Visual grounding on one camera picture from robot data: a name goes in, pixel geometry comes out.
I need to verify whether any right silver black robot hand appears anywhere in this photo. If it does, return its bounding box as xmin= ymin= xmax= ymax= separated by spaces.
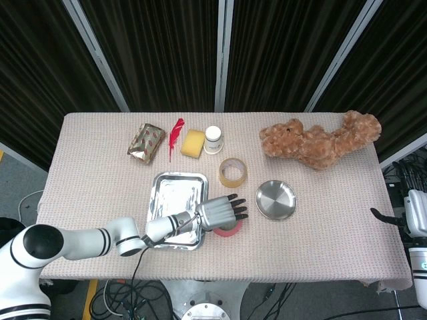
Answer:
xmin=370 ymin=161 xmax=427 ymax=239

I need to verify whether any black floor cable bundle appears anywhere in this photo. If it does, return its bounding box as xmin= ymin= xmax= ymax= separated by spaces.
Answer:
xmin=89 ymin=279 xmax=175 ymax=320

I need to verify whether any red feather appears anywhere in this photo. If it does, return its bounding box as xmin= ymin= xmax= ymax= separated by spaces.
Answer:
xmin=167 ymin=117 xmax=185 ymax=163

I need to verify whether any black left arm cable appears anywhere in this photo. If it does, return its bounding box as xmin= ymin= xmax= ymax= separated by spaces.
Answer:
xmin=131 ymin=213 xmax=201 ymax=320

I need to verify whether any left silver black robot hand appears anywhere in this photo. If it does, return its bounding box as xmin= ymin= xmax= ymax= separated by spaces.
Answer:
xmin=194 ymin=193 xmax=249 ymax=233

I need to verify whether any rectangular steel tray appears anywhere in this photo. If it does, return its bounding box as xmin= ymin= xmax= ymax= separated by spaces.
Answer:
xmin=146 ymin=171 xmax=209 ymax=251

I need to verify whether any gold foil snack packet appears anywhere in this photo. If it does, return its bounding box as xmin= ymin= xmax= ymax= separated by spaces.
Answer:
xmin=126 ymin=122 xmax=167 ymax=165

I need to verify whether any red tape roll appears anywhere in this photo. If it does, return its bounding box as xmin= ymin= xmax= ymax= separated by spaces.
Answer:
xmin=213 ymin=219 xmax=244 ymax=239

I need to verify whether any white floor cable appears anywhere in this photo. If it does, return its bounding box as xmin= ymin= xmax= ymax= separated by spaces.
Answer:
xmin=18 ymin=189 xmax=46 ymax=215

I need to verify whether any brown plush teddy bear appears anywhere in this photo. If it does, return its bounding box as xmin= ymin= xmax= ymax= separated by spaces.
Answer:
xmin=259 ymin=109 xmax=382 ymax=171

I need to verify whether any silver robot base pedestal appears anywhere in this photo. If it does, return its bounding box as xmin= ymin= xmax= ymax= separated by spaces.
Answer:
xmin=159 ymin=279 xmax=250 ymax=320

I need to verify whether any round steel plate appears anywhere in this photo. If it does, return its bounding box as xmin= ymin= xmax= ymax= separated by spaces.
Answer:
xmin=255 ymin=179 xmax=298 ymax=221

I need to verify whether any black background cable tangle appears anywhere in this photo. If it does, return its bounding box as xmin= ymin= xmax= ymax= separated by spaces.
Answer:
xmin=382 ymin=159 xmax=427 ymax=188

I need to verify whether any grey partition frame post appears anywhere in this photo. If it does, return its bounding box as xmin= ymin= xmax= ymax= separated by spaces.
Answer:
xmin=61 ymin=0 xmax=131 ymax=113
xmin=304 ymin=0 xmax=385 ymax=113
xmin=213 ymin=0 xmax=235 ymax=113

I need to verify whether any white paper cup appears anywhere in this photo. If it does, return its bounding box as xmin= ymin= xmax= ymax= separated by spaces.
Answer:
xmin=203 ymin=125 xmax=224 ymax=155

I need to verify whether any yellow sponge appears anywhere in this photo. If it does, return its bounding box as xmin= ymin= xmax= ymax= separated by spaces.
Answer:
xmin=179 ymin=129 xmax=205 ymax=160

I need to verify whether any yellow transparent tape roll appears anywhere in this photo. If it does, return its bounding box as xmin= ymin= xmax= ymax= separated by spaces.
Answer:
xmin=218 ymin=157 xmax=249 ymax=187

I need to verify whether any beige woven tablecloth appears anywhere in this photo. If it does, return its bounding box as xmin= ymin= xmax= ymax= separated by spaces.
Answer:
xmin=35 ymin=111 xmax=413 ymax=294

